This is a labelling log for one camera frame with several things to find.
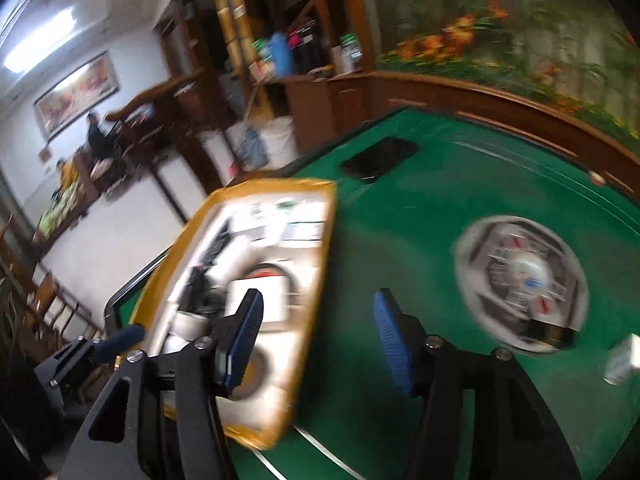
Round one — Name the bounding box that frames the framed wall painting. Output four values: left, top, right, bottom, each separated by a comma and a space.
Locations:
32, 50, 122, 143

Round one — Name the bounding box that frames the white bucket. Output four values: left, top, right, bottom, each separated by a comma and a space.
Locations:
260, 116, 301, 168

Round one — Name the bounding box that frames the black smartphone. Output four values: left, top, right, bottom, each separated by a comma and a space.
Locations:
339, 136, 420, 183

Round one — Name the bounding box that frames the small white box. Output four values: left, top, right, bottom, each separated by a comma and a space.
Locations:
602, 332, 640, 387

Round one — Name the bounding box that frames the green packet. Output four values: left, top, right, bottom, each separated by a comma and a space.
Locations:
341, 32, 363, 73

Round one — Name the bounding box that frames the green patterned blanket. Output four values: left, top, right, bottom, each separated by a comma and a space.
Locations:
37, 185, 81, 241

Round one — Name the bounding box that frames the curved wooden cabinet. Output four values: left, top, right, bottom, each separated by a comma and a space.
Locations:
285, 70, 640, 201

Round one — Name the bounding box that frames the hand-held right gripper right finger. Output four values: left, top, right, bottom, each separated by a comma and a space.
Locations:
372, 287, 583, 480

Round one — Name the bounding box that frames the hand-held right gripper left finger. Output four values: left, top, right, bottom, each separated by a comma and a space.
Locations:
60, 287, 266, 480

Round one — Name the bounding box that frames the round table control panel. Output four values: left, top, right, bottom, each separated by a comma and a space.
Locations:
450, 215, 591, 356

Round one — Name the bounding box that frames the blue-grey jug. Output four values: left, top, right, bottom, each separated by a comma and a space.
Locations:
235, 127, 268, 170

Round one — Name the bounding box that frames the ceiling light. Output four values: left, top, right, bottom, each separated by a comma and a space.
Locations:
5, 7, 81, 73

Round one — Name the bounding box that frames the light wooden chair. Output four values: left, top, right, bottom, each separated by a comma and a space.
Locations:
0, 240, 106, 351

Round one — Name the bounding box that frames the yellow-rimmed white tray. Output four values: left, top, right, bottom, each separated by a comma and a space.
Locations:
132, 176, 337, 451

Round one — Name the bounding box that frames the blue thermos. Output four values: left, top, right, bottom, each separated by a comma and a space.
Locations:
267, 32, 296, 78

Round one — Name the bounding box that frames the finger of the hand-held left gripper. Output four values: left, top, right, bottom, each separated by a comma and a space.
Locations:
35, 324, 147, 401

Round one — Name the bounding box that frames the flower garden display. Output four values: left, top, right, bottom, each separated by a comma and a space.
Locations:
367, 0, 640, 141

